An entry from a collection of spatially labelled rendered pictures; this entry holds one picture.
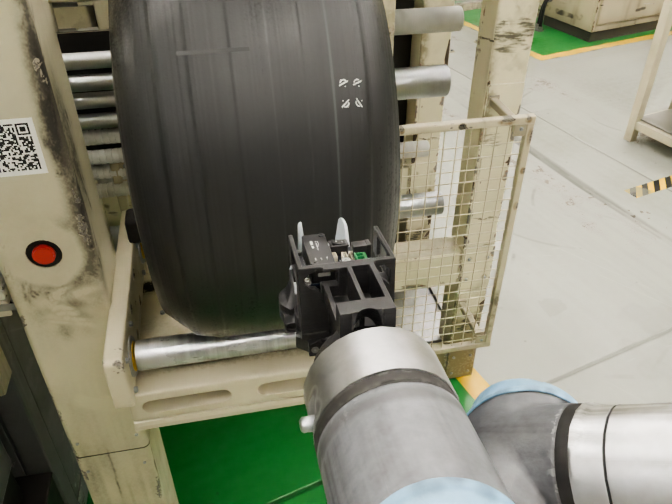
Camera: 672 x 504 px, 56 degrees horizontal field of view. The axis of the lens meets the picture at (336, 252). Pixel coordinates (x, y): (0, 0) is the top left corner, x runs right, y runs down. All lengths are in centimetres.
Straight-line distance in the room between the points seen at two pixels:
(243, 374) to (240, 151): 43
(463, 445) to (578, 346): 206
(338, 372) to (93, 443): 89
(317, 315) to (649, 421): 23
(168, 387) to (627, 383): 167
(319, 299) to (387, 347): 10
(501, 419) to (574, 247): 240
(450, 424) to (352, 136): 38
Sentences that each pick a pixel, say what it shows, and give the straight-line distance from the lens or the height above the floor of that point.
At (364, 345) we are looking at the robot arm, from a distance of 38.
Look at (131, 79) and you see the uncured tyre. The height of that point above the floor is 134.
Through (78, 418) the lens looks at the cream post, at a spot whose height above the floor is 72.
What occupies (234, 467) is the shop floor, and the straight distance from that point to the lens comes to 194.
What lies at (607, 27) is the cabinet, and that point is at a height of 10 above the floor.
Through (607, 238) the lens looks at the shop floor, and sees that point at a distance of 297.
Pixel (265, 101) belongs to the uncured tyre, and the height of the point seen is 132.
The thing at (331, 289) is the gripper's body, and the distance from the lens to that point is 45.
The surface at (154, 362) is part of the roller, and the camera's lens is 96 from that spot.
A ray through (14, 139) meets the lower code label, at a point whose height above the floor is 123.
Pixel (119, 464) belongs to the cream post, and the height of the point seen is 58.
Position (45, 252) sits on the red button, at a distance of 94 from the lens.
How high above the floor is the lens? 157
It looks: 36 degrees down
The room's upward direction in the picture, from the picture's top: straight up
